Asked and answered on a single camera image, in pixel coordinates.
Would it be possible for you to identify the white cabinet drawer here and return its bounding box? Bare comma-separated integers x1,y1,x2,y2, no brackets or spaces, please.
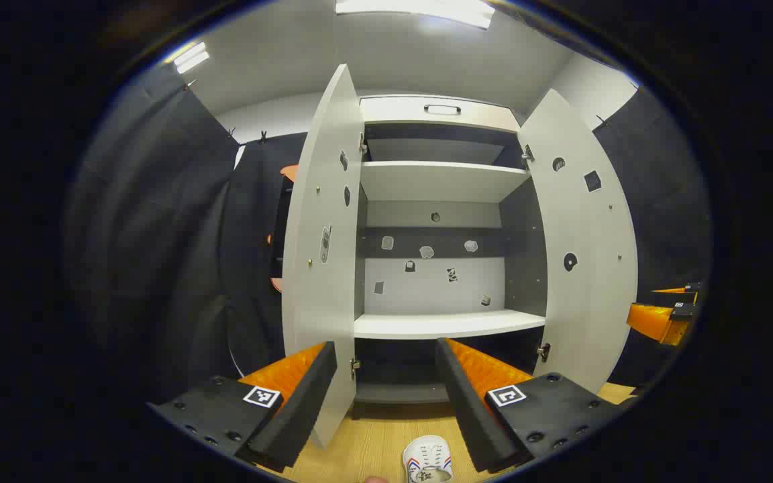
360,96,520,133

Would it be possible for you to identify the grey shoe cabinet door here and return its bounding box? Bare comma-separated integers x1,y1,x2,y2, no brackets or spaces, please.
281,64,366,448
517,89,639,394

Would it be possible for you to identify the black backdrop cloth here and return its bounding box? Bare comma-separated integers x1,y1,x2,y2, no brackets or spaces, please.
64,64,713,403

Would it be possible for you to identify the small ceiling light panel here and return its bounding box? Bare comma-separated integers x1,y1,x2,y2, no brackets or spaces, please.
173,42,211,74

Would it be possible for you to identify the white canvas shoe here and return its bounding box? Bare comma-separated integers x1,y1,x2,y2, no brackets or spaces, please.
402,435,453,483

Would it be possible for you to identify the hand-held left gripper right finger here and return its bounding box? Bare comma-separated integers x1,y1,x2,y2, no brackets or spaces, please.
435,337,623,473

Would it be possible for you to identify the large ceiling light panel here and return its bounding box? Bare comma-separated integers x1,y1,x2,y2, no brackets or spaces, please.
333,0,496,30

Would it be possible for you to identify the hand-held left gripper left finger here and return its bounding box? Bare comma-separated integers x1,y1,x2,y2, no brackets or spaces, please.
147,341,338,470

